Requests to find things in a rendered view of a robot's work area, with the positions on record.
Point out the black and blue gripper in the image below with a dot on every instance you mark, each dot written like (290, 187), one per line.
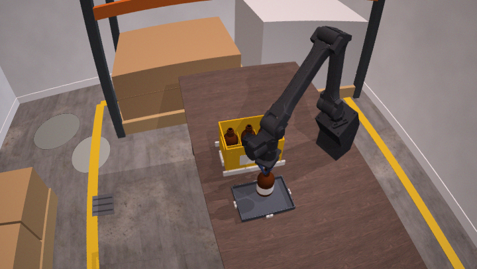
(270, 160)

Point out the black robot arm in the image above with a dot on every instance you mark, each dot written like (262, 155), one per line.
(328, 42)

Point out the yellow divided crate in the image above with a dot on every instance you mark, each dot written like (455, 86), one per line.
(234, 156)

